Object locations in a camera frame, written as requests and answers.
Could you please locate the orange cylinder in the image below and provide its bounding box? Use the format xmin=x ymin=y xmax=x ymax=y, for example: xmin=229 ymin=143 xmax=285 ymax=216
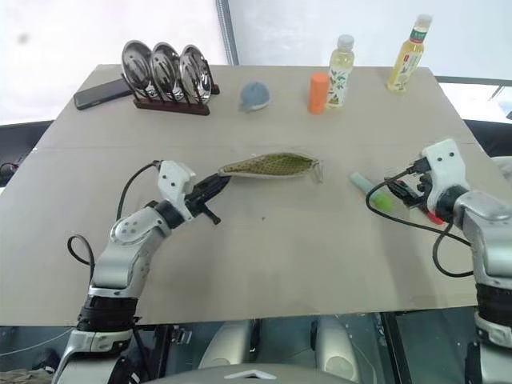
xmin=307 ymin=72 xmax=331 ymax=115

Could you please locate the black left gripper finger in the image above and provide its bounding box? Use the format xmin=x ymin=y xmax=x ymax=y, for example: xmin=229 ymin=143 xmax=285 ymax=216
xmin=199 ymin=179 xmax=234 ymax=200
xmin=198 ymin=174 xmax=233 ymax=190

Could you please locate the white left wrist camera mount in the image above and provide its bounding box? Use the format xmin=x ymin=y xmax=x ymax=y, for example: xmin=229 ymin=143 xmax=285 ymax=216
xmin=157 ymin=160 xmax=198 ymax=210

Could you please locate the round steel plate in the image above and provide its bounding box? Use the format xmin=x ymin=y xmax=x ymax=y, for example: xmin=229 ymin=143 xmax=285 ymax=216
xmin=150 ymin=41 xmax=182 ymax=99
xmin=178 ymin=44 xmax=214 ymax=101
xmin=121 ymin=39 xmax=155 ymax=96

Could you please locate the tall yellow drink bottle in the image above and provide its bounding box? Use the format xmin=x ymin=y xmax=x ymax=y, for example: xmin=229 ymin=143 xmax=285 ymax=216
xmin=386 ymin=14 xmax=434 ymax=94

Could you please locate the green patterned pencil pouch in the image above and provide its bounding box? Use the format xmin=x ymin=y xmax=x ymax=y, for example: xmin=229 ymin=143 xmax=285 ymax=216
xmin=217 ymin=152 xmax=321 ymax=180

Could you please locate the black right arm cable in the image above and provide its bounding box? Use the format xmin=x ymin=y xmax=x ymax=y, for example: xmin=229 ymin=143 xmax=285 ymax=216
xmin=365 ymin=170 xmax=478 ymax=278

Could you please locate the dark wooden plate rack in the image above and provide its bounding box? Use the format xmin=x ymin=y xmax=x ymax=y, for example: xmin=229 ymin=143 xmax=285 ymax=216
xmin=119 ymin=73 xmax=222 ymax=118

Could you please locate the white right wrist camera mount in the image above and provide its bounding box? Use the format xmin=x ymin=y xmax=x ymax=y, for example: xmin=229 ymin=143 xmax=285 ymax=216
xmin=421 ymin=138 xmax=470 ymax=214

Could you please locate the grey metal pole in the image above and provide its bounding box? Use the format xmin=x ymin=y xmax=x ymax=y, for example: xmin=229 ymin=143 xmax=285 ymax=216
xmin=214 ymin=0 xmax=241 ymax=66

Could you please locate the short yellow drink bottle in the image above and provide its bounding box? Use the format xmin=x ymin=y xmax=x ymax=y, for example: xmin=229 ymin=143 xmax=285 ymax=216
xmin=325 ymin=34 xmax=357 ymax=110

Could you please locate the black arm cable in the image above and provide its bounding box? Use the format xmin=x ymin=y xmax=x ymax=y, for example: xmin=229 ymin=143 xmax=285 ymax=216
xmin=66 ymin=160 xmax=162 ymax=278
xmin=365 ymin=170 xmax=478 ymax=278

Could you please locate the grey-blue cap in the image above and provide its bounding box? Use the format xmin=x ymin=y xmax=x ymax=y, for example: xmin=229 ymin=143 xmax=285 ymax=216
xmin=238 ymin=79 xmax=274 ymax=113

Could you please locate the pale green marker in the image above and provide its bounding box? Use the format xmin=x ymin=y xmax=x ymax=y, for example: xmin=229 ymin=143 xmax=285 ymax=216
xmin=349 ymin=171 xmax=376 ymax=194

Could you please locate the black smartphone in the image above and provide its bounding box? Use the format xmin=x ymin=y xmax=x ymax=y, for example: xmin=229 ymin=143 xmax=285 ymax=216
xmin=73 ymin=78 xmax=134 ymax=111

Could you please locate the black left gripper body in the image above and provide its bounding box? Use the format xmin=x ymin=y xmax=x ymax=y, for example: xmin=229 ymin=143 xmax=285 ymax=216
xmin=184 ymin=182 xmax=222 ymax=226

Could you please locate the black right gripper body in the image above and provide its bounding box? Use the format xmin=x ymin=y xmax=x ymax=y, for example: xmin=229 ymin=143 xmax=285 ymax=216
xmin=402 ymin=157 xmax=433 ymax=210

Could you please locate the green capped marker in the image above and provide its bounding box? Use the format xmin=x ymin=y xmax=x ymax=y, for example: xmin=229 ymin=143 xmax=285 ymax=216
xmin=366 ymin=193 xmax=396 ymax=214

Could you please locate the grey rounded shell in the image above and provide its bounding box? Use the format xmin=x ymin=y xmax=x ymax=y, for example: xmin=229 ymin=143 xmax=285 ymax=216
xmin=314 ymin=318 xmax=362 ymax=383
xmin=198 ymin=318 xmax=258 ymax=374

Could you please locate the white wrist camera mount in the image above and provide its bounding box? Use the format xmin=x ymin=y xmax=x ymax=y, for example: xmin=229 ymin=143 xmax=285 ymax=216
xmin=157 ymin=160 xmax=198 ymax=210
xmin=421 ymin=138 xmax=470 ymax=214

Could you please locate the dark grey curved cover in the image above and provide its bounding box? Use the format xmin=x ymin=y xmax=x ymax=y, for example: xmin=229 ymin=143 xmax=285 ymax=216
xmin=146 ymin=362 xmax=361 ymax=384

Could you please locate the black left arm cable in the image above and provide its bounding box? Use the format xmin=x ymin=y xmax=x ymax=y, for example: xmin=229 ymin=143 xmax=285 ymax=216
xmin=66 ymin=160 xmax=162 ymax=278

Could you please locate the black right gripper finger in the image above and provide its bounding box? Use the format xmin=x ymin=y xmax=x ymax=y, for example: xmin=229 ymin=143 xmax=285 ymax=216
xmin=392 ymin=191 xmax=418 ymax=209
xmin=384 ymin=177 xmax=414 ymax=196

